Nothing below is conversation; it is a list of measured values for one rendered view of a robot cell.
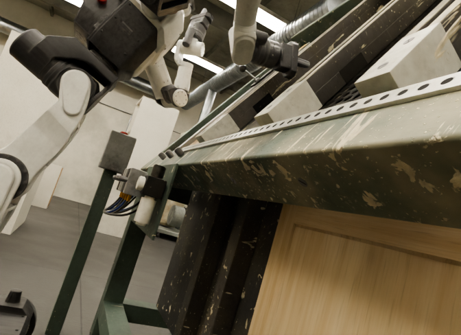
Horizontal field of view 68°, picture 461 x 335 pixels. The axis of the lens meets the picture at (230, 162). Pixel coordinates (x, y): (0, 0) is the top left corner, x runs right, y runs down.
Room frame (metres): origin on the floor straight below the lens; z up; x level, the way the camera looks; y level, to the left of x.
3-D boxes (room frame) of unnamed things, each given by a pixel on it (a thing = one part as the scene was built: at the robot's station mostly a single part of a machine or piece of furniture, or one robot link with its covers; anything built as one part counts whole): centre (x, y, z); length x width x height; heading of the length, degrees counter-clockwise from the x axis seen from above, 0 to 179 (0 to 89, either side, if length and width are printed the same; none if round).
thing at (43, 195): (5.80, 2.99, 0.36); 0.58 x 0.45 x 0.72; 112
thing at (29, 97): (3.50, 2.14, 0.88); 0.90 x 0.60 x 1.75; 22
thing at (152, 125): (5.28, 1.36, 1.03); 0.60 x 0.58 x 2.05; 22
